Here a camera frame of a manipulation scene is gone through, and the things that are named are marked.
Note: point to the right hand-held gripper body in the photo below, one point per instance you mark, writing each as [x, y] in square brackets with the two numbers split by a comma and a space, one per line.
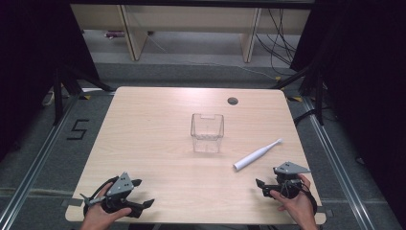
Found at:
[288, 168]

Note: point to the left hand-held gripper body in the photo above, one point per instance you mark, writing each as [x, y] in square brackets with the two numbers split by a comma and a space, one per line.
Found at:
[120, 187]

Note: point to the person's right hand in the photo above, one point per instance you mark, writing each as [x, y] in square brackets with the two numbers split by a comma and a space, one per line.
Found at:
[300, 207]

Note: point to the person's left hand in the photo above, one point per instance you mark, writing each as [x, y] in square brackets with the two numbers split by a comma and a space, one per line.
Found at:
[95, 215]

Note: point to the white electric toothbrush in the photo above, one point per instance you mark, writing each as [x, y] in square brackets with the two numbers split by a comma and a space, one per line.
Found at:
[252, 159]

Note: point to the grey tape strip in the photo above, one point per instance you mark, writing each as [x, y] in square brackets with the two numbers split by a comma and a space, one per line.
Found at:
[72, 202]

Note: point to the yellow black tape piece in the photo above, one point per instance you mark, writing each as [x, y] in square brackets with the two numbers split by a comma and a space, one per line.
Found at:
[295, 99]
[278, 78]
[85, 97]

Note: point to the black tape floor marking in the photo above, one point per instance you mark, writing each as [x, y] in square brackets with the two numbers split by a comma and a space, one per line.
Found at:
[77, 129]

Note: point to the clear plastic container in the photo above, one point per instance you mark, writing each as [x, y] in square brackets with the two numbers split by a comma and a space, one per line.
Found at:
[207, 137]

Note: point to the black metal stand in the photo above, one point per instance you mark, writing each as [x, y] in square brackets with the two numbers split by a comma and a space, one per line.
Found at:
[319, 96]
[58, 96]

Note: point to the black curtain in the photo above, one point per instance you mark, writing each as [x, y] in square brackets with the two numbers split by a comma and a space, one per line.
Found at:
[32, 64]
[367, 80]

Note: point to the light wooden shelf unit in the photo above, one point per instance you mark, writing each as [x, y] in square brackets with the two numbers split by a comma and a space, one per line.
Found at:
[137, 38]

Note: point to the small pink object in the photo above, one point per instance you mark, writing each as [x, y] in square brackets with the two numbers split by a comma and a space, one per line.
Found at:
[114, 34]

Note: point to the metal floor rail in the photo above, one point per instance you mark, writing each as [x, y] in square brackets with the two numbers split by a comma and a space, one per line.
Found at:
[38, 163]
[335, 166]

